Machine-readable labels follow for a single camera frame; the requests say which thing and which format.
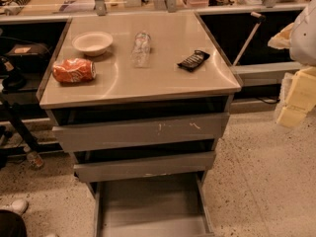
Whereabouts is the white shoe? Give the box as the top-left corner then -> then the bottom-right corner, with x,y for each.
0,198 -> 29,215

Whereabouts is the grey drawer cabinet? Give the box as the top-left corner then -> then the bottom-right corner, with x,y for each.
36,11 -> 244,237

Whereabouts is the grey drawer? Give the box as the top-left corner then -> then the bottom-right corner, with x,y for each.
52,113 -> 229,152
74,151 -> 215,183
93,173 -> 215,237

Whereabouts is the white paper bowl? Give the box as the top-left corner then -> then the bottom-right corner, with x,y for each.
72,32 -> 114,57

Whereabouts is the grey top drawer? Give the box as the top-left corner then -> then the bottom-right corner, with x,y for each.
52,113 -> 229,152

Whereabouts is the bottle on floor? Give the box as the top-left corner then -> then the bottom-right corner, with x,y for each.
24,146 -> 44,169

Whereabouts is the black bag with label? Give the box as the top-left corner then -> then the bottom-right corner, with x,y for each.
5,43 -> 50,73

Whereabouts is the grey middle drawer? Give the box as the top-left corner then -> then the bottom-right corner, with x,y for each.
74,151 -> 215,183

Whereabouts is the black tripod stand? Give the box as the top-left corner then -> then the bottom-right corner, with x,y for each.
0,56 -> 39,150

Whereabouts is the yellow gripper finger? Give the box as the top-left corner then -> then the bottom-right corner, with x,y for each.
276,66 -> 316,127

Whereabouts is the black cable on floor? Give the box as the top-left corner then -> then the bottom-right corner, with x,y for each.
256,96 -> 280,105

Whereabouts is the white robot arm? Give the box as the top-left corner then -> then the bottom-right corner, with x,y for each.
268,0 -> 316,127

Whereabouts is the crushed orange soda can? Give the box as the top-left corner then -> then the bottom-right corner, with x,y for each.
52,58 -> 96,83

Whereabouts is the clear plastic water bottle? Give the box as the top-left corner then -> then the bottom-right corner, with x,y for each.
131,31 -> 151,67

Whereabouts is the grey bottom drawer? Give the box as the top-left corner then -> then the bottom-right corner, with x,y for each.
93,173 -> 215,237

